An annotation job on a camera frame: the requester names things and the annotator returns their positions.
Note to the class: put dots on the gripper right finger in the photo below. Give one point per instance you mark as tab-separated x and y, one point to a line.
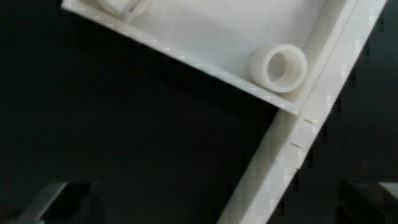
366	203

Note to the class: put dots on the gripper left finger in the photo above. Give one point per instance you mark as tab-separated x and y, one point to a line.
64	205

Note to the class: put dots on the white U-shaped fence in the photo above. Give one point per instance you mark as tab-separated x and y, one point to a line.
295	150

